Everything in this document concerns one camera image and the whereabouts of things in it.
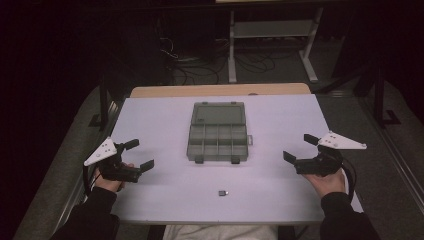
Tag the black metal stand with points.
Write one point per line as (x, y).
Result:
(103, 106)
(381, 96)

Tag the person's right hand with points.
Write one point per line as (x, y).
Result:
(328, 183)

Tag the white metal desk frame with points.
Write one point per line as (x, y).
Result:
(271, 43)

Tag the wooden table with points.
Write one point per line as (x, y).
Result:
(220, 90)

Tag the person's lap in light trousers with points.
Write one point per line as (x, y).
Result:
(220, 232)

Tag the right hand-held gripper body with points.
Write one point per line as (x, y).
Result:
(325, 158)

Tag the small dark screw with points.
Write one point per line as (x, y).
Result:
(223, 193)

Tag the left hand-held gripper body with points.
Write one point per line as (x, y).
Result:
(111, 165)

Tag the person's left hand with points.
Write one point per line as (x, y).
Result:
(108, 181)

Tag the clear plastic compartment box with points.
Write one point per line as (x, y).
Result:
(217, 132)

